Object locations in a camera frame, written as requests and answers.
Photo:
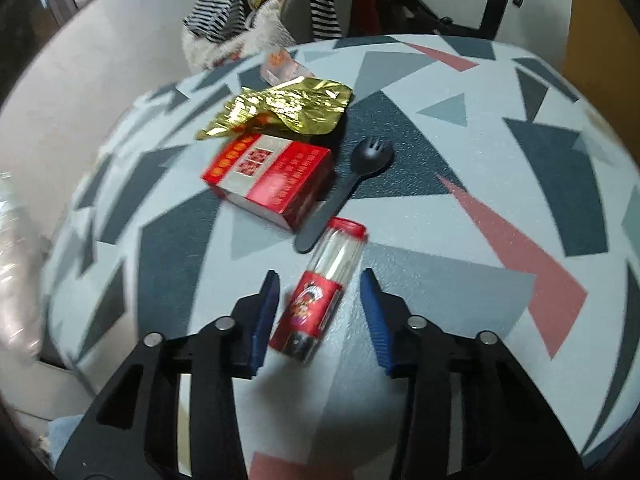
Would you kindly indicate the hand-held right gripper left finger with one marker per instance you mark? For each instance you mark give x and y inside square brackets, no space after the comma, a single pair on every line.
[265,310]

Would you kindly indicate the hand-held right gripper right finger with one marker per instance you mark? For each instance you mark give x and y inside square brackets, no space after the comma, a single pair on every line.
[377,320]

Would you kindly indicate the clear tube with red label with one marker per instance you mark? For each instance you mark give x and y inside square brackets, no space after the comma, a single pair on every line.
[310,310]

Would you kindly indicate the clear plastic bag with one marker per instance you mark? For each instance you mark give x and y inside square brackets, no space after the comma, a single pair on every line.
[12,260]

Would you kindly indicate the red cardboard box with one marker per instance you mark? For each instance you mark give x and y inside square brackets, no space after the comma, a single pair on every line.
[265,170]

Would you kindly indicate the black plastic spork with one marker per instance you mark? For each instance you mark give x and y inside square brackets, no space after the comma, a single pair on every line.
[370,155]

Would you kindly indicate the geometric patterned tablecloth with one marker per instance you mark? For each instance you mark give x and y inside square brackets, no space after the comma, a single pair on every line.
[500,185]

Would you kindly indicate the gold foil bag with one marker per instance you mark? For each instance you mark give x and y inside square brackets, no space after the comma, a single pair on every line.
[300,105]

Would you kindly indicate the light blue fluffy cloth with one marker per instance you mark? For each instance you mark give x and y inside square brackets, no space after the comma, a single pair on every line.
[62,435]

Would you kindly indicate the clear orange candy wrapper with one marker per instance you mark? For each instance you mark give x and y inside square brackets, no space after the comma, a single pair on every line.
[280,62]

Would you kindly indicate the cream fleece blanket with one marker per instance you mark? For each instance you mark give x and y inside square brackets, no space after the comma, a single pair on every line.
[270,35]

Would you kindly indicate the black and white striped shirt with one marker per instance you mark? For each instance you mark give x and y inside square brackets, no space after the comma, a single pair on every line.
[215,5]

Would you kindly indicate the black exercise bike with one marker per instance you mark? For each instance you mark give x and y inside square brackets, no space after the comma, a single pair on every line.
[500,0]

